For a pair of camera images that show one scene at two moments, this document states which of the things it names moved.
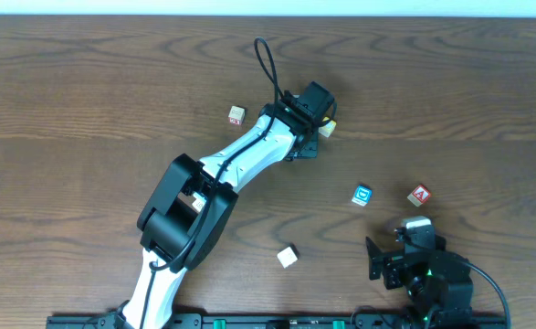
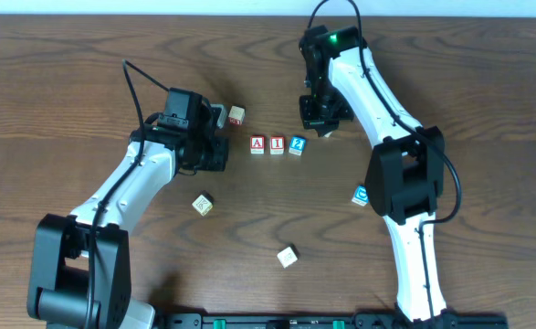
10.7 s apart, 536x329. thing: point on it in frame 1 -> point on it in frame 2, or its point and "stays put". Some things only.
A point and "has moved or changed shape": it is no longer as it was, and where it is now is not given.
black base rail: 281,321 stays put
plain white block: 289,256 stays put
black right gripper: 387,267 -> 318,121
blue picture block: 362,195 stays put
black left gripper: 308,149 -> 216,155
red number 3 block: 237,115 stays put
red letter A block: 419,196 has moved or changed shape
